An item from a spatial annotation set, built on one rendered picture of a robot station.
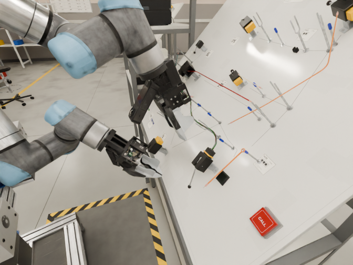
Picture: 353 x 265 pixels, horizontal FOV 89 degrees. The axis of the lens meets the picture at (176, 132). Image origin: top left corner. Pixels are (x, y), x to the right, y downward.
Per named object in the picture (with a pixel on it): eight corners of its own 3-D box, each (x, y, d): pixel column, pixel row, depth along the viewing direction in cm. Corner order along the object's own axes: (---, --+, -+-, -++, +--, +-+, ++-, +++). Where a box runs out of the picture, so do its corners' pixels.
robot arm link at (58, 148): (32, 149, 54) (33, 131, 47) (66, 131, 63) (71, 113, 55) (52, 167, 55) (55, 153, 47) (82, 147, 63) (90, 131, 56)
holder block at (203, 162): (198, 165, 68) (190, 162, 65) (207, 154, 67) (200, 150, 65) (203, 173, 64) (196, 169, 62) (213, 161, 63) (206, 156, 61)
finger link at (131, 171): (143, 181, 55) (118, 166, 52) (142, 181, 56) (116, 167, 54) (149, 167, 57) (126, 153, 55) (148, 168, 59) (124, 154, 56)
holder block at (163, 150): (154, 161, 99) (139, 154, 93) (167, 144, 96) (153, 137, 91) (156, 166, 95) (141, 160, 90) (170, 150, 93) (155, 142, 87)
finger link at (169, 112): (182, 128, 46) (165, 98, 44) (177, 131, 46) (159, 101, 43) (178, 125, 51) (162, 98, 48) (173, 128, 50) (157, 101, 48)
